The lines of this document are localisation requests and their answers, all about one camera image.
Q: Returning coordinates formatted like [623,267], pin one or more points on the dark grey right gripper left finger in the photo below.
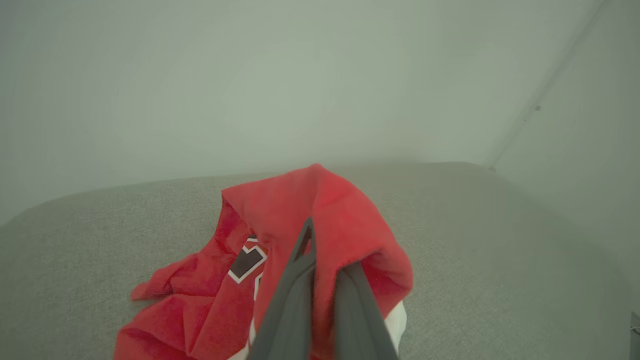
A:
[290,310]

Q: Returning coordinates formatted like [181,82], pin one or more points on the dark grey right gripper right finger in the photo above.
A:
[357,320]

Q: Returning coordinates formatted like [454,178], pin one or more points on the red garment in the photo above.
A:
[340,210]

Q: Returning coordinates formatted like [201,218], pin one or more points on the grey fabric sofa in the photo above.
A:
[500,275]

